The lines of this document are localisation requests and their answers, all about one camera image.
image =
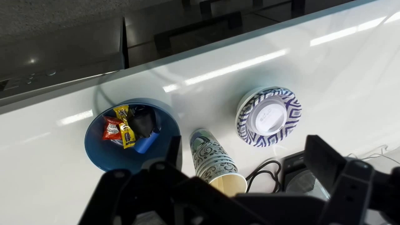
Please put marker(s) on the dark grey kitchen cabinet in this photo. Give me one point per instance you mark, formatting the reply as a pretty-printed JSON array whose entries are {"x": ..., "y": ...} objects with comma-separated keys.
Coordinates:
[{"x": 82, "y": 41}]

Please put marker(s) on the blue block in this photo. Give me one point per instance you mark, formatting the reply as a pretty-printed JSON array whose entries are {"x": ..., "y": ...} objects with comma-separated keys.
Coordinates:
[{"x": 146, "y": 143}]

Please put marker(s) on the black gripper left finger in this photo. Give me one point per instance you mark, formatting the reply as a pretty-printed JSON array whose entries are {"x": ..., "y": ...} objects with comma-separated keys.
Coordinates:
[{"x": 125, "y": 200}]

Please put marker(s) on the white plastic lid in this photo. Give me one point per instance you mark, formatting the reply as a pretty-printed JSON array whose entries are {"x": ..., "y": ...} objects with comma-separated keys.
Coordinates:
[{"x": 268, "y": 114}]

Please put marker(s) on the yellow candy wrapper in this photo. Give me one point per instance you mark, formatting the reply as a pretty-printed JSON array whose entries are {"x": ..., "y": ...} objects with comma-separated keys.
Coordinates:
[{"x": 126, "y": 133}]

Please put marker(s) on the red candy wrapper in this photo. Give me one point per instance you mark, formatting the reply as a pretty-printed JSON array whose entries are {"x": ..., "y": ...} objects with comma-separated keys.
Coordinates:
[{"x": 111, "y": 130}]

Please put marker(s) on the blue white patterned paper bowl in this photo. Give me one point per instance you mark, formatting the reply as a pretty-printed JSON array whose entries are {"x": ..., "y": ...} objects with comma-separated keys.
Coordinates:
[{"x": 291, "y": 114}]

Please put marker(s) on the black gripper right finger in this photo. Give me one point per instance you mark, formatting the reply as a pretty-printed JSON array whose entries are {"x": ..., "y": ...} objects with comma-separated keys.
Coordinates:
[{"x": 353, "y": 188}]

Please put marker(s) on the patterned paper cup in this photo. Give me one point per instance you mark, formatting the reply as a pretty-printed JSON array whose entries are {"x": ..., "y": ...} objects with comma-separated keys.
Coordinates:
[
  {"x": 227, "y": 184},
  {"x": 206, "y": 150}
]

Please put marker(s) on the black candy wrapper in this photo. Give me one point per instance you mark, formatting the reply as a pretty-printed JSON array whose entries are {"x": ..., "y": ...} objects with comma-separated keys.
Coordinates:
[{"x": 143, "y": 120}]

